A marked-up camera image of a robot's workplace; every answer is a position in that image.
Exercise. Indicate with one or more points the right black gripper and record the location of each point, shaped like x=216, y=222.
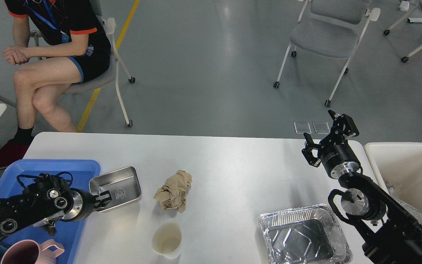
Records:
x=336, y=156

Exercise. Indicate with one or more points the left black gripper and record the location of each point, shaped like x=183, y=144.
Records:
x=84, y=203

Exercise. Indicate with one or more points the stainless steel rectangular tray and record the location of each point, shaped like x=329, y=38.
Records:
x=123, y=185

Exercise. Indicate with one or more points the white paper cup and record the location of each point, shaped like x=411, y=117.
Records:
x=167, y=240

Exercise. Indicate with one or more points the pink plastic mug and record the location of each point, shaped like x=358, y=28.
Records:
x=28, y=251

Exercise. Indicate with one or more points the aluminium foil tray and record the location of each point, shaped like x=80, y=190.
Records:
x=306, y=235

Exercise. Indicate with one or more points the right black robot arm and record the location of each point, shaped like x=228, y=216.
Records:
x=391, y=234

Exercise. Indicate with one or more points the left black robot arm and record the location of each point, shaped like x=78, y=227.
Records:
x=46, y=199

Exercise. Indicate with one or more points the right floor outlet plate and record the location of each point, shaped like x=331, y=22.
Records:
x=321, y=127

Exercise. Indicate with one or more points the floor outlet plate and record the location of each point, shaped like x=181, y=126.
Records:
x=302, y=127
x=321, y=127

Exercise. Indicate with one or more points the left floor outlet plate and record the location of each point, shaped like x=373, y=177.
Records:
x=302, y=127

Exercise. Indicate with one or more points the crumpled brown paper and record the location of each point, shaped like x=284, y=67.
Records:
x=172, y=195

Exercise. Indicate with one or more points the white plastic bin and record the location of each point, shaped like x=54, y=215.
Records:
x=400, y=165

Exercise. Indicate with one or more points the foil tray in bin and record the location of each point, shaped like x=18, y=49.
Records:
x=410, y=209

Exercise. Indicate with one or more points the seated person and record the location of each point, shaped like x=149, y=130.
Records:
x=57, y=43

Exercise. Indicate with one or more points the grey chair white frame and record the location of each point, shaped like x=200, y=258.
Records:
x=332, y=29

